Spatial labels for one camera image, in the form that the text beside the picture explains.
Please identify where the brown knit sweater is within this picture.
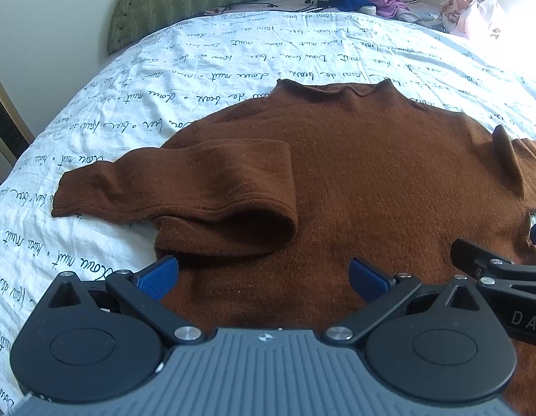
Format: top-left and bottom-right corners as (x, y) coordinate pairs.
(51, 78), (536, 416)

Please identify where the pink and white clothes pile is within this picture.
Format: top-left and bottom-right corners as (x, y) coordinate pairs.
(439, 0), (506, 41)

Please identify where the white script-printed bed sheet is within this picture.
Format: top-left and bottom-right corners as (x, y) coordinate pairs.
(0, 11), (536, 413)

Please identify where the purple garment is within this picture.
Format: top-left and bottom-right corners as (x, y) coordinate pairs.
(369, 0), (408, 19)

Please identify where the blue cloth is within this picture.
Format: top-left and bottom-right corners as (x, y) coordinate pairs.
(327, 0), (376, 12)

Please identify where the black charger and cable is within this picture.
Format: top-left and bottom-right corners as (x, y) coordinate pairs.
(293, 0), (335, 14)

